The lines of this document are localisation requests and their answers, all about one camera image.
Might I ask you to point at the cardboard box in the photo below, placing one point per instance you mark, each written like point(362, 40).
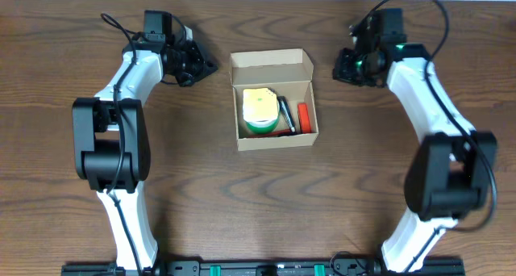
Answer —
point(287, 72)

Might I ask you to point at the red utility knife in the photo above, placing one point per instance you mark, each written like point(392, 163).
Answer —
point(285, 132)

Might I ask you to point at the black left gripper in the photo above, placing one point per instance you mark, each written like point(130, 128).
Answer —
point(201, 66)

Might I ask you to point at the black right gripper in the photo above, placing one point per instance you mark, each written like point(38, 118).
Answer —
point(340, 71)

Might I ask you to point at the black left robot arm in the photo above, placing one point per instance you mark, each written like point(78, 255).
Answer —
point(111, 145)

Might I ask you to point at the green tape roll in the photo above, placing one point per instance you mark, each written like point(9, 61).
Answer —
point(262, 127)

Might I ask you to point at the yellow sticky note pad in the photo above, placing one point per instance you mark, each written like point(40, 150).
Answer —
point(259, 105)

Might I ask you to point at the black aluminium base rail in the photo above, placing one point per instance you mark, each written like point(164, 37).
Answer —
point(339, 266)

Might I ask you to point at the black yellow correction tape dispenser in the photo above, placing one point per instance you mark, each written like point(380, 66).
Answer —
point(284, 106)

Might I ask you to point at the red mini stapler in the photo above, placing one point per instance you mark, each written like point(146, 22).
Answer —
point(304, 118)

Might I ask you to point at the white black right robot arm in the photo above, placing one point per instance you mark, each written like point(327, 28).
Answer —
point(451, 173)

